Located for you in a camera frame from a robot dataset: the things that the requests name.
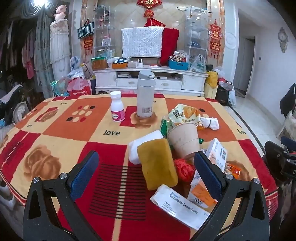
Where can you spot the orange snack packet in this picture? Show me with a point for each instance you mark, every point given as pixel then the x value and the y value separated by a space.
pixel 234 171

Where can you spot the interior door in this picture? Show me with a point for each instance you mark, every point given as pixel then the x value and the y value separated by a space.
pixel 247 64

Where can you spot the red shopping bag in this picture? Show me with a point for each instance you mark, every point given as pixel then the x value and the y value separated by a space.
pixel 78 88

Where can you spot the red knot ornament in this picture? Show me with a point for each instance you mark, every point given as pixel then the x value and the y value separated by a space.
pixel 149 3

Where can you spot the grey green curtain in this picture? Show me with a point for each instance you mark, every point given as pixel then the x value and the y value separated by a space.
pixel 44 58

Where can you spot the black shopping bag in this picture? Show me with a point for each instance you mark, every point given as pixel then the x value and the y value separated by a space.
pixel 223 96

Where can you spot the striped tote bag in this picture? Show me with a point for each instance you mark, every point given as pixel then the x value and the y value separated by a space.
pixel 85 31

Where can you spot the clear plastic bag green print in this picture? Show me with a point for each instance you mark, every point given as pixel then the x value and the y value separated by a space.
pixel 198 64

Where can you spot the white quilted television cover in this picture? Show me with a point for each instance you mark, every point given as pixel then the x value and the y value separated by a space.
pixel 141 41

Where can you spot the beige cardboard box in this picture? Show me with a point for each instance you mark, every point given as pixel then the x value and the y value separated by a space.
pixel 209 91

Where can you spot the crumpled white tissue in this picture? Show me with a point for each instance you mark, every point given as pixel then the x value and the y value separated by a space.
pixel 211 124

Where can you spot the red paper banner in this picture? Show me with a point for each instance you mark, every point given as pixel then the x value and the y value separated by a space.
pixel 155 23

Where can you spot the white pill bottle pink label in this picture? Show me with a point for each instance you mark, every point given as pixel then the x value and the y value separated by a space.
pixel 117 109

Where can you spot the ornate wall clock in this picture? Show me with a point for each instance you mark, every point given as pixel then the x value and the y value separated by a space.
pixel 283 39

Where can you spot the red cloth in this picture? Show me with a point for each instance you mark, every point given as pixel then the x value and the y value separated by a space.
pixel 171 46

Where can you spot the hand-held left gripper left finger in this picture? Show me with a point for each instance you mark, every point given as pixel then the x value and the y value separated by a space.
pixel 84 171

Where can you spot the clear acrylic display cabinet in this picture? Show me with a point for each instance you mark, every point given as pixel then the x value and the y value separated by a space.
pixel 196 30
pixel 101 27

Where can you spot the brown paper bag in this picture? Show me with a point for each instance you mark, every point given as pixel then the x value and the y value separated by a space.
pixel 100 64

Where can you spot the yellow bag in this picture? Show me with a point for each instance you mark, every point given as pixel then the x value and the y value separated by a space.
pixel 211 78

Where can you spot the grey thermos bottle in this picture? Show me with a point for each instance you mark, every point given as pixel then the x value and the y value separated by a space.
pixel 145 97

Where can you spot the pile of red white packets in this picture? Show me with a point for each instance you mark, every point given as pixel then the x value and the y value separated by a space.
pixel 179 56

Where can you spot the white foam block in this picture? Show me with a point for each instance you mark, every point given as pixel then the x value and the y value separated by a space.
pixel 143 139

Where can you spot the pink plush pig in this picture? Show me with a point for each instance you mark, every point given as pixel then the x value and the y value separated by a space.
pixel 59 12

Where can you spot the yellow cake snack packet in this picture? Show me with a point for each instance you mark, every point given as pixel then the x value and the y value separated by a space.
pixel 185 113

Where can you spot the green snack packet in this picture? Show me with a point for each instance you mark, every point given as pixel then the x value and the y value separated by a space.
pixel 164 128

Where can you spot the white chair floral cover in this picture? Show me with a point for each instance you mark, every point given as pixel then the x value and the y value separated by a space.
pixel 289 125

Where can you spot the row of hanging clothes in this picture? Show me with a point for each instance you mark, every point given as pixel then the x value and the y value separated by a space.
pixel 25 55

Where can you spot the orange white medicine box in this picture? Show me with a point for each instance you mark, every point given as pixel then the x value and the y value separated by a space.
pixel 198 192

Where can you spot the blue basket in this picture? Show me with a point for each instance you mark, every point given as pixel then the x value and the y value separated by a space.
pixel 178 65

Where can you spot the black garment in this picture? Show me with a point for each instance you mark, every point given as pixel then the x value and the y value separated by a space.
pixel 289 99

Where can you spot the red hanging couplet ornament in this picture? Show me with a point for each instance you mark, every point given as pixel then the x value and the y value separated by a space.
pixel 215 37
pixel 88 45

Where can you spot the white plastic bag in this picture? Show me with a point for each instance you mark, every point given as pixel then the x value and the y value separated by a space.
pixel 232 96

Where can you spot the beige paper cup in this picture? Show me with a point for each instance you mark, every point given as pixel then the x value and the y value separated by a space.
pixel 182 139

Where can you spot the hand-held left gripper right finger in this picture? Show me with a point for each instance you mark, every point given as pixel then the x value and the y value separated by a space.
pixel 208 173

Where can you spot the red plastic bag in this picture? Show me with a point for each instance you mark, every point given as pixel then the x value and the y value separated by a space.
pixel 183 170

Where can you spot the lace covered floor air conditioner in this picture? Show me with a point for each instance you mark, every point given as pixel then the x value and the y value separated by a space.
pixel 60 46

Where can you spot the long white medicine box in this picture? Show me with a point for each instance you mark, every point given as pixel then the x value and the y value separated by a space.
pixel 175 204

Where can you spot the yellow sponge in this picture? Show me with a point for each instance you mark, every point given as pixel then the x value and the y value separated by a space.
pixel 157 164

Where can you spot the white television cabinet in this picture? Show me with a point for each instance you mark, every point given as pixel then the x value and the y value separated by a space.
pixel 175 83

